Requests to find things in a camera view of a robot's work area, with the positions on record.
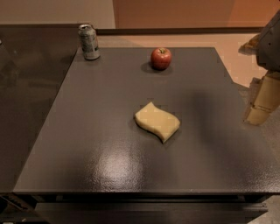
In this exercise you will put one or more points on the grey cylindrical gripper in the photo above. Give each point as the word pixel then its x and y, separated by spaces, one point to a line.
pixel 269 48

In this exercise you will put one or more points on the silver 7up can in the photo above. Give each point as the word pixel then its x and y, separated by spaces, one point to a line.
pixel 89 42

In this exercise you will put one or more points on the yellow s-shaped sponge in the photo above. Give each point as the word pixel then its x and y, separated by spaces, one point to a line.
pixel 157 121

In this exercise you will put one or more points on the red apple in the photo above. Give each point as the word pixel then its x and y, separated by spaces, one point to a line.
pixel 161 58

